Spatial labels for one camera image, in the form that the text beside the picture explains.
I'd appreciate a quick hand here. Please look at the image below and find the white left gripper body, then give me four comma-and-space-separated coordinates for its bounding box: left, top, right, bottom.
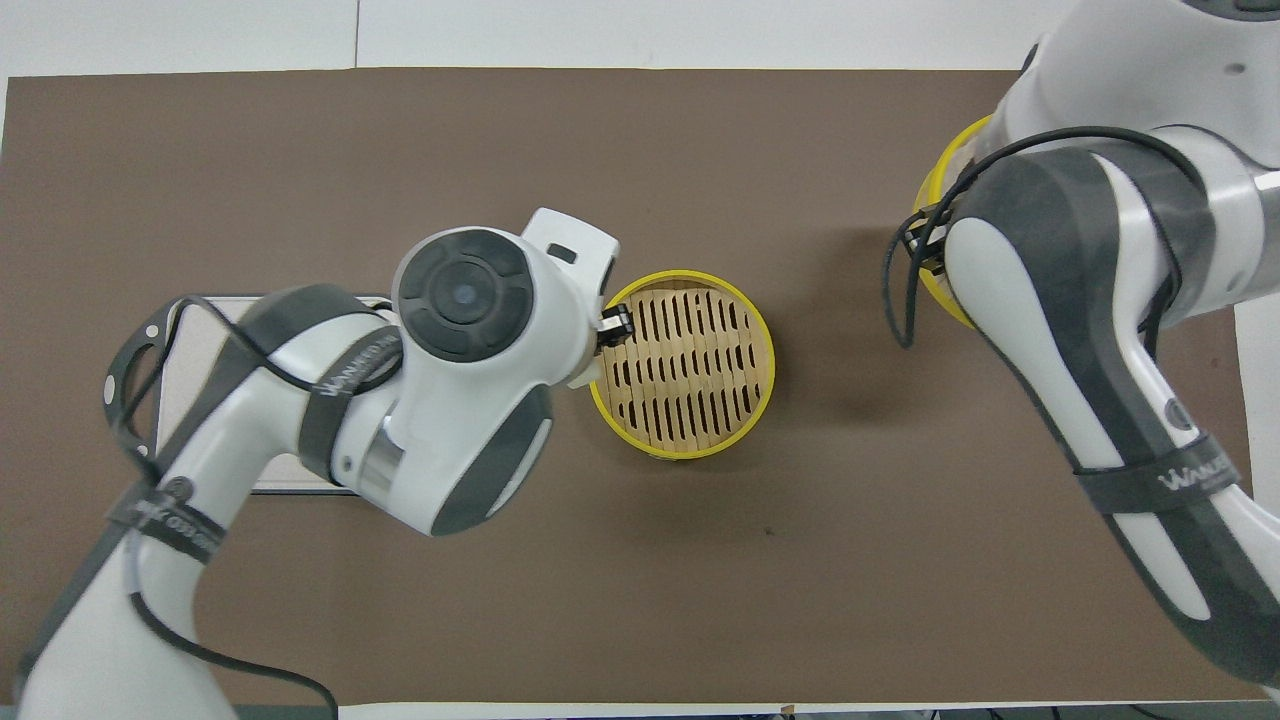
520, 207, 622, 393

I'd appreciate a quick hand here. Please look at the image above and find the yellow steamer basket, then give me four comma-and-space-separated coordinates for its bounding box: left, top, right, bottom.
913, 113, 1001, 331

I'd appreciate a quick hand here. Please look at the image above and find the yellow bamboo steamer base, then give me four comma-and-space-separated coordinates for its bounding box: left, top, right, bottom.
588, 268, 777, 462

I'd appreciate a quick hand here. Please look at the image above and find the brown table mat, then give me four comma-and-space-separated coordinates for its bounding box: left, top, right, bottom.
0, 66, 1273, 705

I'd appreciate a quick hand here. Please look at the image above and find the white grey-rimmed cutting board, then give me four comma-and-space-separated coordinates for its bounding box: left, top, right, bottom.
100, 293, 401, 496

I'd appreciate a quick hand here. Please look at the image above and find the dark printed velcro strap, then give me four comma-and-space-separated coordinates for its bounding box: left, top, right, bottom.
298, 328, 404, 483
1074, 432, 1244, 517
105, 478, 227, 564

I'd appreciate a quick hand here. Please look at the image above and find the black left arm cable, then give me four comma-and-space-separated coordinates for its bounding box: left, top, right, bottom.
105, 295, 401, 720

